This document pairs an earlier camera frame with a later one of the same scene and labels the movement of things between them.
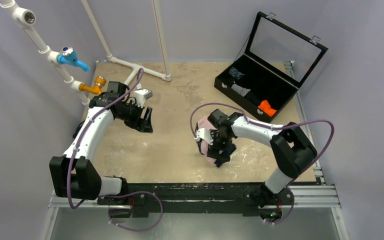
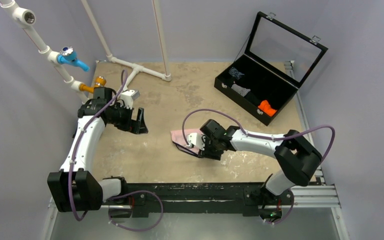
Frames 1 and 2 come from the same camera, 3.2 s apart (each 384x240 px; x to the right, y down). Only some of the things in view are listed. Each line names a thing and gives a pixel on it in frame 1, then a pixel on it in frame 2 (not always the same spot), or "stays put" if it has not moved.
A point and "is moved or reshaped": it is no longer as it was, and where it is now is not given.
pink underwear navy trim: [227, 151] is moved or reshaped
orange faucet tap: [97, 88] stays put
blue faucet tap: [67, 56] stays put
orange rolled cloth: [265, 106] stays put
